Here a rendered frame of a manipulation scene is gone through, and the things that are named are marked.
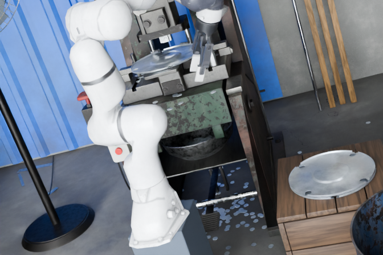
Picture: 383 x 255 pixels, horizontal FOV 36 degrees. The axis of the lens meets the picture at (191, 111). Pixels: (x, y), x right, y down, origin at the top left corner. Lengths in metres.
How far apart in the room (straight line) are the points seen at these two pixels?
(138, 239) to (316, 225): 0.56
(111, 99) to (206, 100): 0.68
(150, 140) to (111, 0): 0.41
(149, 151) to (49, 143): 2.36
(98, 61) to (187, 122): 0.77
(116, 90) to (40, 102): 2.32
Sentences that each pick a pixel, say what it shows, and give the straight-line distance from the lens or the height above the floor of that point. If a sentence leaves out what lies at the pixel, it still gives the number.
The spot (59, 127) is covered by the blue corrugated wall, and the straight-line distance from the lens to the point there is 3.95.
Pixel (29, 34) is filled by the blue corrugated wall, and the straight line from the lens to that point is 3.80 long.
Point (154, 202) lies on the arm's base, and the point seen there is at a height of 0.55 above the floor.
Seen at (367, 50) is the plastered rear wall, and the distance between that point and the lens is 3.71.
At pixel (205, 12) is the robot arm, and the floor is 0.98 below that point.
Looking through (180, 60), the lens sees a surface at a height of 0.78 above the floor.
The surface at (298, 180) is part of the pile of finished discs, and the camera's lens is 2.04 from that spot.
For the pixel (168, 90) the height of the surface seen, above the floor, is 0.67.
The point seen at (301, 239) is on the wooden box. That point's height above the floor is 0.26.
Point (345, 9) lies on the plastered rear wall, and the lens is 3.62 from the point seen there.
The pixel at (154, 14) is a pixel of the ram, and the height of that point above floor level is 0.96.
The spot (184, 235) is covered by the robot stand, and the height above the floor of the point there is 0.43.
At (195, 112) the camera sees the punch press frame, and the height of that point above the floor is 0.57.
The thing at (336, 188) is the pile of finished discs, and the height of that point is 0.36.
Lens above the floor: 1.37
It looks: 20 degrees down
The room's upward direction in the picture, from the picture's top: 18 degrees counter-clockwise
